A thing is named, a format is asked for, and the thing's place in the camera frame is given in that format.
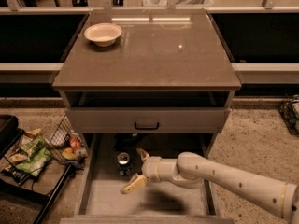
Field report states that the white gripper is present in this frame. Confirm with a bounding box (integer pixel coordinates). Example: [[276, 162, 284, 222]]
[[120, 148, 162, 194]]

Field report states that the blue pepsi can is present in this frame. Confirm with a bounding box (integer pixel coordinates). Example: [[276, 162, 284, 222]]
[[117, 152, 133, 175]]

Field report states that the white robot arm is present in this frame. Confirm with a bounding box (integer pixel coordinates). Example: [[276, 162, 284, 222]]
[[121, 148, 299, 224]]

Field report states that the open grey middle drawer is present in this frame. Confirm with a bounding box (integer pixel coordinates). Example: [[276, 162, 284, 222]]
[[60, 134, 234, 224]]

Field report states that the grey top drawer front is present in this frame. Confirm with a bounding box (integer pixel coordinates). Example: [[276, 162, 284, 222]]
[[65, 107, 230, 133]]

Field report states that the grey drawer cabinet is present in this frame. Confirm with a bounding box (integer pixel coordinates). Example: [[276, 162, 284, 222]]
[[53, 9, 240, 151]]

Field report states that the orange snack packet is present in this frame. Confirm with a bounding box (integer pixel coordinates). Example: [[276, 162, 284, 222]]
[[69, 136, 82, 152]]

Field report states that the green chip bag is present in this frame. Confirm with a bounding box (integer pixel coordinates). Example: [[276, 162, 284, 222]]
[[16, 135, 51, 177]]

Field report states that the dark blue snack bag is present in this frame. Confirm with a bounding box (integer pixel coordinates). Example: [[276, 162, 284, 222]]
[[1, 166, 30, 185]]

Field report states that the white paper bowl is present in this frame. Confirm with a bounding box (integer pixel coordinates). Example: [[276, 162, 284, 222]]
[[84, 23, 122, 47]]

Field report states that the black wire basket left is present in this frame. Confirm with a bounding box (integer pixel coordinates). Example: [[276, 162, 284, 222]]
[[49, 116, 88, 170]]

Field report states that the black wire basket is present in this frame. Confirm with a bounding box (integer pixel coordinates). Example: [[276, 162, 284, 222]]
[[49, 116, 88, 170], [279, 94, 299, 135]]

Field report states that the black metal cart frame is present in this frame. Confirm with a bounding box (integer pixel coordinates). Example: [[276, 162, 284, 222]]
[[0, 114, 76, 224]]

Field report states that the black wire basket right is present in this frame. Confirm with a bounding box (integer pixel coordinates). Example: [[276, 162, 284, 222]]
[[279, 94, 299, 135]]

